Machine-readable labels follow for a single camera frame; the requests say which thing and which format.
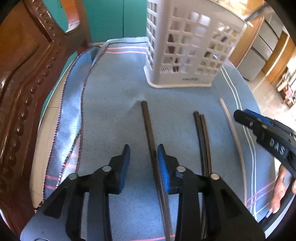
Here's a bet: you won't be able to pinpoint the blue striped towel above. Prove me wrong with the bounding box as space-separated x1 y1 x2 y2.
19 37 278 241

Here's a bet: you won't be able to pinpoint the person's right hand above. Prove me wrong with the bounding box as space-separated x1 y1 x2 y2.
269 165 287 213

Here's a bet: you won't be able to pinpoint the black chopstick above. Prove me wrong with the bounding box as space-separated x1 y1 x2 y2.
193 111 208 239

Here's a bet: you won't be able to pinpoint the white plastic utensil basket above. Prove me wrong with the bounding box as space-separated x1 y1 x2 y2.
144 1 247 88

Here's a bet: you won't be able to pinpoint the thin white chopstick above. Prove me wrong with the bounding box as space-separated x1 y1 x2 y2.
218 98 248 207

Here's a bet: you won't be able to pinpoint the carved wooden chair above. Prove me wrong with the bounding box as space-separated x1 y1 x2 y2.
1 1 91 235

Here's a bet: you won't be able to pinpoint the wooden glass sliding door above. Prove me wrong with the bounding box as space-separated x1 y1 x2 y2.
229 1 295 84

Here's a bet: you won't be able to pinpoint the beige chopstick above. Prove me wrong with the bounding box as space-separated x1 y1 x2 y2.
204 33 229 59

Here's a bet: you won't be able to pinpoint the dark olive chopstick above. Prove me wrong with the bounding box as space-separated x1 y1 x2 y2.
200 114 212 176

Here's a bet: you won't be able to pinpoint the dark brown chopstick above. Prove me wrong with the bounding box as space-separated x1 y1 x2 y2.
141 101 171 240

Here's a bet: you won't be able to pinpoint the teal lower cabinets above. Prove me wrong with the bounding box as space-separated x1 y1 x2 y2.
41 0 147 116

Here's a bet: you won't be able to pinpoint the silver refrigerator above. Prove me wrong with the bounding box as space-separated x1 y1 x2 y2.
238 13 287 82

